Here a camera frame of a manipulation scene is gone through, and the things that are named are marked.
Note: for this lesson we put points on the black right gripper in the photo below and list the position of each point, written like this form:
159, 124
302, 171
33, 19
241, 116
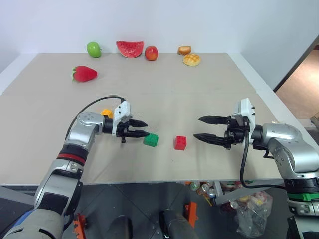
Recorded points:
235, 133

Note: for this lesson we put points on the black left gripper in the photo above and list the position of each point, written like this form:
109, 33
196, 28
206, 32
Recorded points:
123, 131

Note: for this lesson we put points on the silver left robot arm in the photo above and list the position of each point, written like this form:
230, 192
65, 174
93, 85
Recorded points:
82, 129

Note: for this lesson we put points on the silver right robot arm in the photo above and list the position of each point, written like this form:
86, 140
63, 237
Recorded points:
286, 139

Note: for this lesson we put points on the green toy brick cube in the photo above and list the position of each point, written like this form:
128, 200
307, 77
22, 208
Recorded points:
151, 140

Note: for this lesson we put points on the red toy brick cube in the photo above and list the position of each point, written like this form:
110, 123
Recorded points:
180, 143

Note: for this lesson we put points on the orange toy brick cube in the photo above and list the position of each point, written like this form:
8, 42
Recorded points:
106, 112

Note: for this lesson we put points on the green drink can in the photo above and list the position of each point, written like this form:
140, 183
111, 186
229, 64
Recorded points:
195, 185

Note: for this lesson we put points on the red and white drink can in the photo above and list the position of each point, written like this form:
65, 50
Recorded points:
205, 188

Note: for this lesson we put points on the silver drink can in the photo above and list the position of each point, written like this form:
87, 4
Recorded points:
212, 193

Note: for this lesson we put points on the yellow toy pineapple bun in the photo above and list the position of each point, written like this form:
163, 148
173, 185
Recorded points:
192, 59

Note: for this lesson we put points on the red toy strawberry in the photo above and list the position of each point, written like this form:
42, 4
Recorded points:
84, 74

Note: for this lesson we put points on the red toy apple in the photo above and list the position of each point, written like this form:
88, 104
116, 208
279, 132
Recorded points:
151, 53

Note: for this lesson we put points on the red watermelon slice toy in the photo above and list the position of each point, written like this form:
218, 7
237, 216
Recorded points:
129, 48

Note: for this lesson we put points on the brown toy bread piece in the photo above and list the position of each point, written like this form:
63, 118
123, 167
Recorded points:
184, 50

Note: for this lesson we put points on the orange plastic clamp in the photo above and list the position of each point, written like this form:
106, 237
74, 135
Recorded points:
192, 212
79, 224

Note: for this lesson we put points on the green toy apple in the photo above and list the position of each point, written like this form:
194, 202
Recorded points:
93, 49

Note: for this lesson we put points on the clear plastic bag of trash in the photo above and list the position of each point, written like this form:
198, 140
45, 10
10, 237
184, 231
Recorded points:
254, 214

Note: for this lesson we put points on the dark rounded shape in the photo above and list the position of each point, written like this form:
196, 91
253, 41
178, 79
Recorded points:
120, 227
175, 224

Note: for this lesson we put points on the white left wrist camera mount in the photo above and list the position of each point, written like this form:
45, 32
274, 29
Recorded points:
120, 110

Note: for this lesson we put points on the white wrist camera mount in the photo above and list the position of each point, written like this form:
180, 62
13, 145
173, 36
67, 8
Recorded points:
245, 109
120, 110

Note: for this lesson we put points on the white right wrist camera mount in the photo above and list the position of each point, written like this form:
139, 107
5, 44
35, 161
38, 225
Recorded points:
245, 109

